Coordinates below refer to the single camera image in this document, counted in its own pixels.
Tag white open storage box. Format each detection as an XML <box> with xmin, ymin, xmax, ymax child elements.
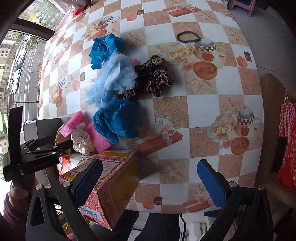
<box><xmin>21</xmin><ymin>118</ymin><xmax>63</xmax><ymax>150</ymax></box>

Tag leopard print scrunchie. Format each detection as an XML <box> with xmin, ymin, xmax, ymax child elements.
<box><xmin>117</xmin><ymin>55</ymin><xmax>175</xmax><ymax>100</ymax></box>

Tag person's left hand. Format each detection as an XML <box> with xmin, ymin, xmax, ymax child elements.
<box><xmin>6</xmin><ymin>177</ymin><xmax>39</xmax><ymax>216</ymax></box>

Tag pink patterned cardboard box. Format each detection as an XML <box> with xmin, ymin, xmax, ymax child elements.
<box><xmin>59</xmin><ymin>150</ymin><xmax>145</xmax><ymax>230</ymax></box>

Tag red embroidered cushion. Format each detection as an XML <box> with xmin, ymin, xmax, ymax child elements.
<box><xmin>274</xmin><ymin>118</ymin><xmax>295</xmax><ymax>192</ymax></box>

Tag pink plastic stool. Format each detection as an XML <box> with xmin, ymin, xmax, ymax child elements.
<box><xmin>227</xmin><ymin>0</ymin><xmax>256</xmax><ymax>17</ymax></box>

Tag black hair tie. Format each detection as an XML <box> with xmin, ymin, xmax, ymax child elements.
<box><xmin>176</xmin><ymin>31</ymin><xmax>201</xmax><ymax>43</ymax></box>

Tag white polka dot scrunchie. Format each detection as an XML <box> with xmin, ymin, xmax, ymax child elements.
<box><xmin>70</xmin><ymin>122</ymin><xmax>97</xmax><ymax>155</ymax></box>

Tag brown chair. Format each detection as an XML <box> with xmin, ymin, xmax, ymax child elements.
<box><xmin>255</xmin><ymin>73</ymin><xmax>295</xmax><ymax>208</ymax></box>

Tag beige cloth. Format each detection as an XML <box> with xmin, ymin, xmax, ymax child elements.
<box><xmin>54</xmin><ymin>124</ymin><xmax>71</xmax><ymax>144</ymax></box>

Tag light blue fluffy scrunchie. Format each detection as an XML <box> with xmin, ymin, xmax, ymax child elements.
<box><xmin>86</xmin><ymin>52</ymin><xmax>137</xmax><ymax>108</ymax></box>

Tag checkered patterned tablecloth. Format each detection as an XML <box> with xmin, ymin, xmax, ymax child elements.
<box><xmin>39</xmin><ymin>1</ymin><xmax>263</xmax><ymax>213</ymax></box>

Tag blue cloth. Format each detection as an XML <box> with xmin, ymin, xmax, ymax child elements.
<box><xmin>89</xmin><ymin>34</ymin><xmax>126</xmax><ymax>70</ymax></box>
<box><xmin>92</xmin><ymin>99</ymin><xmax>139</xmax><ymax>144</ymax></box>

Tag pink sponge on table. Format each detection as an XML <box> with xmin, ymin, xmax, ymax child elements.
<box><xmin>61</xmin><ymin>111</ymin><xmax>112</xmax><ymax>153</ymax></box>

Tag floral tissue box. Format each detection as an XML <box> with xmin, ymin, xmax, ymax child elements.
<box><xmin>57</xmin><ymin>153</ymin><xmax>97</xmax><ymax>176</ymax></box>

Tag red gingham cloth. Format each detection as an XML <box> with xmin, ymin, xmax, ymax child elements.
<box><xmin>278</xmin><ymin>88</ymin><xmax>295</xmax><ymax>169</ymax></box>

